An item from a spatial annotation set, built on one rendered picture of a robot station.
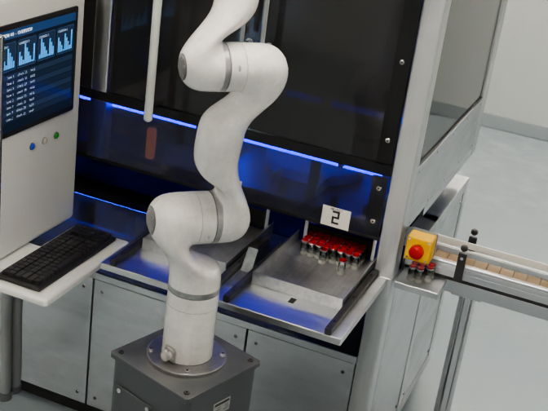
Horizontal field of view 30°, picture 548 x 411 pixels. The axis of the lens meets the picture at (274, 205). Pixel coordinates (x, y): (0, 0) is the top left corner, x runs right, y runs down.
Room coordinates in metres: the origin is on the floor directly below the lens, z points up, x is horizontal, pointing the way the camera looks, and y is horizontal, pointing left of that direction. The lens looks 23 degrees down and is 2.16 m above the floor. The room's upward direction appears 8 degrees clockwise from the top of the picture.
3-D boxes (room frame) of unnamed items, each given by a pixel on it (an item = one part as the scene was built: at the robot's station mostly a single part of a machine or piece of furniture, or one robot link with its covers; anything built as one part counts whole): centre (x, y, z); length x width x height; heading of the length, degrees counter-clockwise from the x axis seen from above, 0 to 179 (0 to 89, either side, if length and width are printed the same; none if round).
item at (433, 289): (2.65, -0.45, 0.87); 0.14 x 0.13 x 0.02; 160
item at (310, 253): (2.67, -0.18, 0.91); 0.18 x 0.02 x 0.05; 70
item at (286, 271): (2.59, -0.15, 0.90); 0.34 x 0.26 x 0.04; 160
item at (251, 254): (2.50, 0.06, 0.91); 0.14 x 0.03 x 0.06; 161
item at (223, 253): (2.70, 0.17, 0.90); 0.34 x 0.26 x 0.04; 160
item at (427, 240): (2.61, -0.42, 0.99); 0.08 x 0.07 x 0.07; 160
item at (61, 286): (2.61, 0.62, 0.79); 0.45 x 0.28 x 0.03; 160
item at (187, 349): (2.09, 0.16, 0.95); 0.19 x 0.19 x 0.18
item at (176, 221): (2.08, 0.19, 1.16); 0.19 x 0.12 x 0.24; 116
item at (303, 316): (2.58, 0.04, 0.87); 0.70 x 0.48 x 0.02; 70
